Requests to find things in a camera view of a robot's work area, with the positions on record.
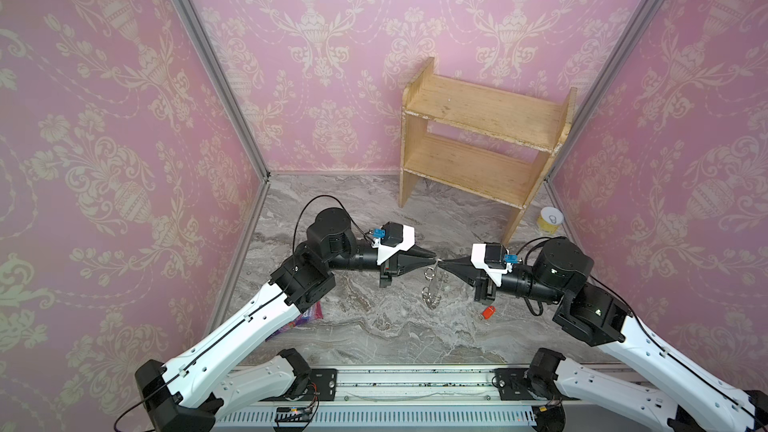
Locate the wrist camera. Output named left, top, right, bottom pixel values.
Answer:
left=372, top=222, right=415, bottom=265
left=470, top=243, right=519, bottom=287

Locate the pink snack packet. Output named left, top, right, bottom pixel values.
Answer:
left=268, top=303, right=323, bottom=340

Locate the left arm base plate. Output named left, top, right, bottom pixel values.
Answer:
left=283, top=368, right=338, bottom=402

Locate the metal key ring plate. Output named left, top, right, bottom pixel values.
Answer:
left=421, top=261, right=448, bottom=310

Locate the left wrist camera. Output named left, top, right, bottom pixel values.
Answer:
left=372, top=222, right=415, bottom=265

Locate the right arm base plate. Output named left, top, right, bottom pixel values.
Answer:
left=491, top=367, right=538, bottom=401

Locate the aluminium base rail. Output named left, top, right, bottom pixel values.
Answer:
left=212, top=366, right=648, bottom=431

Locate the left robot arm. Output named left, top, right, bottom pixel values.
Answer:
left=135, top=203, right=437, bottom=431

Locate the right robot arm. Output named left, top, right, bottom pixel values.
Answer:
left=438, top=237, right=767, bottom=431

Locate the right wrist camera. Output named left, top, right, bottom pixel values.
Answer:
left=470, top=243, right=519, bottom=287

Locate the red capped key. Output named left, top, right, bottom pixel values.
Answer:
left=482, top=306, right=496, bottom=320

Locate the wooden two-tier shelf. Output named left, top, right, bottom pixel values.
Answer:
left=398, top=56, right=578, bottom=247

